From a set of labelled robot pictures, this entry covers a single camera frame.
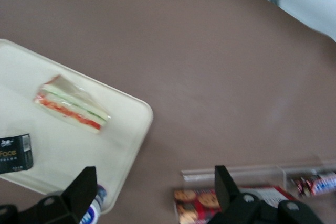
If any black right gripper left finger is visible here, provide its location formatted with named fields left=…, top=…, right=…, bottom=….
left=15, top=166, right=98, bottom=224

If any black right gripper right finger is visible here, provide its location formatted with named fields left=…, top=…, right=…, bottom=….
left=209, top=165, right=264, bottom=224

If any triangle sandwich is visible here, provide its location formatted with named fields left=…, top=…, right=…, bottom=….
left=33, top=74, right=111, bottom=136

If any beige plastic tray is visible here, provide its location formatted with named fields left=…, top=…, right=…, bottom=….
left=0, top=38, right=154, bottom=216

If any blue lid yogurt cup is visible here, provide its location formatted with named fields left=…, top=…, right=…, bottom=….
left=79, top=184, right=108, bottom=224

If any red cookie box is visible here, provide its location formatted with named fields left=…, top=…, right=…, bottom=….
left=173, top=185, right=298, bottom=224

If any clear acrylic tiered stand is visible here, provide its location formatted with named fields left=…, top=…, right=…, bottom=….
left=181, top=155, right=336, bottom=224

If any black tissue box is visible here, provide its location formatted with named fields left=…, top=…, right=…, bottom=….
left=0, top=133, right=35, bottom=175

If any snickers bar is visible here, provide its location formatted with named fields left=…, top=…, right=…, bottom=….
left=290, top=171, right=336, bottom=198

